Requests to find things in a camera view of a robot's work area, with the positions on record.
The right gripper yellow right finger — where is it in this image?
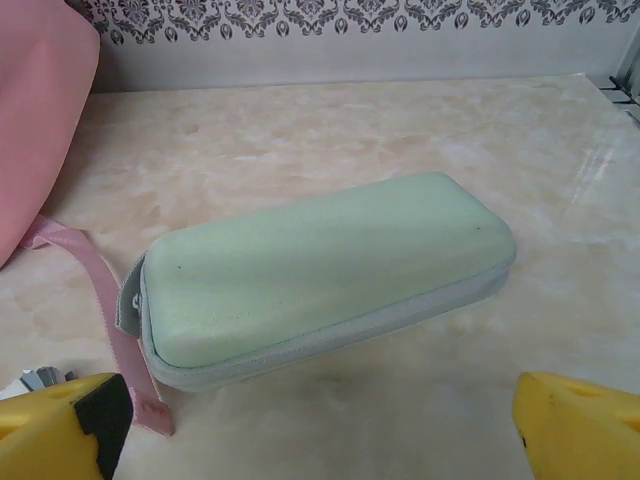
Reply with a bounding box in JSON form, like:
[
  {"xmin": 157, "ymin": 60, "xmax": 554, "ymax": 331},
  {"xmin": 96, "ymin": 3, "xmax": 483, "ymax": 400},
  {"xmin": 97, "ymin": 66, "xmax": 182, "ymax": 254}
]
[{"xmin": 514, "ymin": 370, "xmax": 640, "ymax": 480}]

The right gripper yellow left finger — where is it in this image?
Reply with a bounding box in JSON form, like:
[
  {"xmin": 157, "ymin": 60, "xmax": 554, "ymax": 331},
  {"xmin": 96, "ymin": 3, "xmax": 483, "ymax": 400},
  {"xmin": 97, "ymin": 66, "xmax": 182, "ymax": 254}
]
[{"xmin": 0, "ymin": 372, "xmax": 136, "ymax": 480}]

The pink school backpack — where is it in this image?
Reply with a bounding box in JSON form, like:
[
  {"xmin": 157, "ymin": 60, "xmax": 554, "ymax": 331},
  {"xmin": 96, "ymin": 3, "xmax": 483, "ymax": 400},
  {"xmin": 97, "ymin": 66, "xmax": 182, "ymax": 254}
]
[{"xmin": 0, "ymin": 0, "xmax": 177, "ymax": 437}]

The light green zip pencil case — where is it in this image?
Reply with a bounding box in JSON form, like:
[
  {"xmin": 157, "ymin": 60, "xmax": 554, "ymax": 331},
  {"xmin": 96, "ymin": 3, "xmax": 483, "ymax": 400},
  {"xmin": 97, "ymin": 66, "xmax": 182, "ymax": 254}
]
[{"xmin": 115, "ymin": 171, "xmax": 519, "ymax": 401}]

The grey white small item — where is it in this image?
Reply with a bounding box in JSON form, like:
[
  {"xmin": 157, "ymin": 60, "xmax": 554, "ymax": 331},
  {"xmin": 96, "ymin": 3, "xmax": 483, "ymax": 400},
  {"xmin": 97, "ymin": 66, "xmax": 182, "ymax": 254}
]
[{"xmin": 0, "ymin": 366, "xmax": 81, "ymax": 399}]

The aluminium side rail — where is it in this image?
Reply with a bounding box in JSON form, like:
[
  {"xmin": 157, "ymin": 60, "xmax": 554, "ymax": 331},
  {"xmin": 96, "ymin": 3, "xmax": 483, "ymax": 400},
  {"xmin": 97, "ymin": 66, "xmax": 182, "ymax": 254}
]
[{"xmin": 607, "ymin": 74, "xmax": 640, "ymax": 109}]

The aluminium frame post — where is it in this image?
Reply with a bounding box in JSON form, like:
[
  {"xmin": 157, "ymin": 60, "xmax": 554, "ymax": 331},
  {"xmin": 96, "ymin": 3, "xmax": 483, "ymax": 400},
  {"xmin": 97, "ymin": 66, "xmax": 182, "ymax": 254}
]
[{"xmin": 618, "ymin": 47, "xmax": 640, "ymax": 96}]

